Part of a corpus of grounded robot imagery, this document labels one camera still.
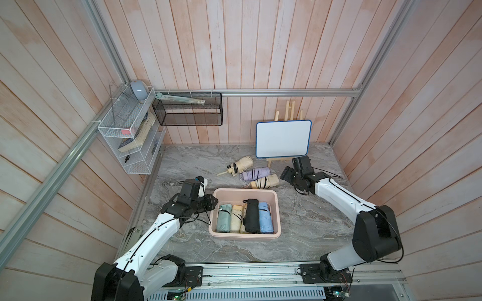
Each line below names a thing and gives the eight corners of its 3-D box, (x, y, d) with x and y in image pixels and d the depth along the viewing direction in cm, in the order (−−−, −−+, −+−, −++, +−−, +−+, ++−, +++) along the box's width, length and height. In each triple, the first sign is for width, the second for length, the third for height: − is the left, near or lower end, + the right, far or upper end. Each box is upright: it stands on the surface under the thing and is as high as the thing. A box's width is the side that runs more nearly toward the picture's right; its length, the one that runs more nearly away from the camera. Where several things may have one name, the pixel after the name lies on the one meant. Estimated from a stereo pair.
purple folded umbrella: (241, 183, 103) (241, 179, 101) (239, 175, 107) (239, 171, 104) (271, 177, 106) (272, 173, 103) (268, 169, 110) (269, 165, 107)
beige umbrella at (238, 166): (223, 183, 104) (222, 178, 100) (218, 176, 107) (217, 171, 103) (253, 166, 112) (254, 160, 108) (248, 160, 115) (248, 154, 111)
